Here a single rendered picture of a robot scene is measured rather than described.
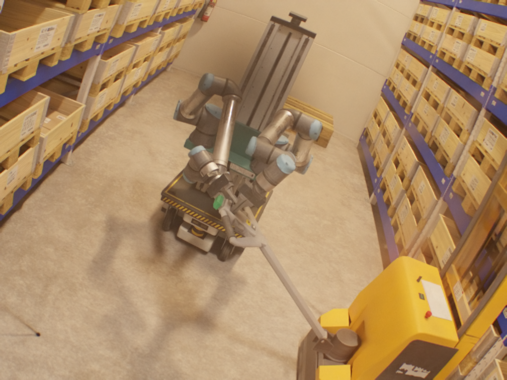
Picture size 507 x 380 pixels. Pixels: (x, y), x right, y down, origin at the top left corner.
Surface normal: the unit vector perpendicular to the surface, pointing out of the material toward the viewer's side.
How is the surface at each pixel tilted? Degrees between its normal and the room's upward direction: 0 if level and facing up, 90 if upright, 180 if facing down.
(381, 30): 90
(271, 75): 90
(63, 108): 90
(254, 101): 90
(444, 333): 0
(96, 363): 0
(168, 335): 0
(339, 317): 22
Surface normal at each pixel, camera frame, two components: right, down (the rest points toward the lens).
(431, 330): 0.38, -0.83
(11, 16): -0.07, 0.41
